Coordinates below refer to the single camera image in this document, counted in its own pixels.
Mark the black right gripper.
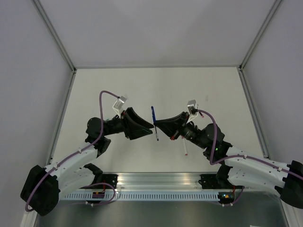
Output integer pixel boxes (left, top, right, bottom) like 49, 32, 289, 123
154, 112, 207, 149

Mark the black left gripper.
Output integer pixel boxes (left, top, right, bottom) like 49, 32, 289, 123
102, 107, 154, 140

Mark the blue pen cap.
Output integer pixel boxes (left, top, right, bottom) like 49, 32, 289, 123
151, 106, 156, 123

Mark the white acrylic marker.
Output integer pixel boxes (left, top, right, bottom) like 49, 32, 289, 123
182, 137, 188, 156

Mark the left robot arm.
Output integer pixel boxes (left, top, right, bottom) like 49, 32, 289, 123
20, 107, 153, 216

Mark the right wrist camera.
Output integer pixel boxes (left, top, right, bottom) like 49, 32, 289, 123
187, 100, 198, 122

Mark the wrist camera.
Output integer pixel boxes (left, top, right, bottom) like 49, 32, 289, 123
187, 100, 198, 122
112, 96, 127, 116

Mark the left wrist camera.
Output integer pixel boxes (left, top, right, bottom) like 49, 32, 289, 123
112, 96, 127, 116

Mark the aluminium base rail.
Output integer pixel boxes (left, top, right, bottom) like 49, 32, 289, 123
110, 172, 206, 191

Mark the white slotted cable duct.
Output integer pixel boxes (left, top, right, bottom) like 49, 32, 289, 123
62, 191, 219, 201

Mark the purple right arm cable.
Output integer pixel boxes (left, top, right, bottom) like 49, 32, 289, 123
197, 109, 303, 180

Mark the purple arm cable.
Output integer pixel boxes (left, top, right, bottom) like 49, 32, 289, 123
197, 109, 303, 180
25, 90, 120, 212

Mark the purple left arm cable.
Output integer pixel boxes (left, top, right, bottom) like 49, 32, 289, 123
25, 90, 120, 212

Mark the left aluminium frame post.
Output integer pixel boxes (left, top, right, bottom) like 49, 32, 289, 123
31, 0, 76, 73

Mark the aluminium frame post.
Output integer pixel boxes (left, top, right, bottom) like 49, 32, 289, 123
238, 0, 284, 71
31, 0, 76, 73

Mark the right aluminium frame post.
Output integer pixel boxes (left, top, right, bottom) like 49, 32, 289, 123
238, 0, 284, 71

